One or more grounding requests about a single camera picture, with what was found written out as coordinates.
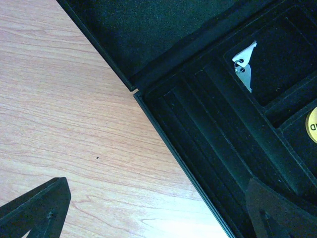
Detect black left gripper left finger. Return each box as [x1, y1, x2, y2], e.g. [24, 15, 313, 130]
[0, 177, 71, 238]

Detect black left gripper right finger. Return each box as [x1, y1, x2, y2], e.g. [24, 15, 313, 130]
[246, 178, 317, 238]

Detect black poker set case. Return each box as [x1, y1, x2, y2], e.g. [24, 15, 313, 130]
[59, 0, 317, 238]

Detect white dealer button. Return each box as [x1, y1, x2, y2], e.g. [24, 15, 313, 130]
[305, 107, 317, 143]

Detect silver case keys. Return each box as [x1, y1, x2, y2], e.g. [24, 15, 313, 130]
[232, 41, 257, 93]

